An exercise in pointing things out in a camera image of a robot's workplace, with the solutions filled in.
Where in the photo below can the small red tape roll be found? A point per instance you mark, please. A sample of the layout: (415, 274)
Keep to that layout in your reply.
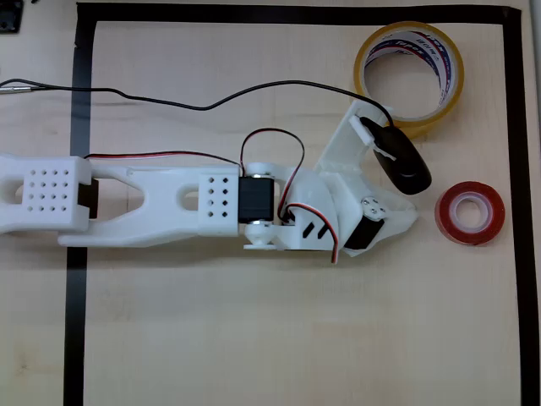
(441, 215)

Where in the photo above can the large yellow tape roll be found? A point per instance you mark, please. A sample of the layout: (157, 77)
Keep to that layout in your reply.
(422, 129)

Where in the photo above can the thin metal tool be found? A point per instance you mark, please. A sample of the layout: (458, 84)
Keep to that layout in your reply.
(17, 89)

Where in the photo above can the black tape strip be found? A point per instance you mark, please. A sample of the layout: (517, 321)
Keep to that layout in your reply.
(296, 14)
(76, 338)
(520, 211)

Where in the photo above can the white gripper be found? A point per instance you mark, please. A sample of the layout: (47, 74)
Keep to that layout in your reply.
(367, 230)

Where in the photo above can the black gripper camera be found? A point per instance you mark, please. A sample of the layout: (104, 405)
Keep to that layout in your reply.
(401, 165)

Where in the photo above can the black plastic object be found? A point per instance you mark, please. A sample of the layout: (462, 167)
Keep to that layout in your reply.
(8, 17)

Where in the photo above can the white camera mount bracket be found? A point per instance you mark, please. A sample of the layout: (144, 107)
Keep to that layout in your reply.
(342, 144)

